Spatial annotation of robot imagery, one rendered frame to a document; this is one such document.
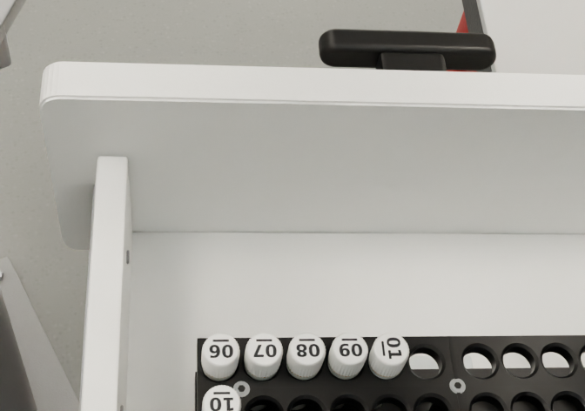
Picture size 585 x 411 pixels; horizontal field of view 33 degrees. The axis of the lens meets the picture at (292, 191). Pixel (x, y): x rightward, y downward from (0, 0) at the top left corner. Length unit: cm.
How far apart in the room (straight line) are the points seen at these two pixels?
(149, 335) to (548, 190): 18
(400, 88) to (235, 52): 125
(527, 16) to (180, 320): 35
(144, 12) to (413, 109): 132
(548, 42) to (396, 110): 29
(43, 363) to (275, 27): 69
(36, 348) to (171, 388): 92
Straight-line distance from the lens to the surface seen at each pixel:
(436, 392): 34
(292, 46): 163
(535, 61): 63
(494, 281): 44
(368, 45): 40
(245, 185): 40
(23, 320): 134
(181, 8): 167
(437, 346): 35
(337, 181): 40
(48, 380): 130
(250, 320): 41
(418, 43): 41
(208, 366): 32
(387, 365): 33
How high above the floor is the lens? 121
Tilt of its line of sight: 56 degrees down
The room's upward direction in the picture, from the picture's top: 11 degrees clockwise
